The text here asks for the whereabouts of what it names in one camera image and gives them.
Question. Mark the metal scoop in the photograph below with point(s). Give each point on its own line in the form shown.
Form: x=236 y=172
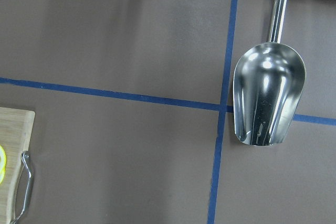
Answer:
x=267 y=86

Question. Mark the wooden cutting board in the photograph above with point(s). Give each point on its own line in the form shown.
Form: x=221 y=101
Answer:
x=16 y=130

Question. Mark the upper lemon slice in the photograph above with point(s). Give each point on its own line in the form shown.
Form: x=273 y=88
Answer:
x=3 y=164

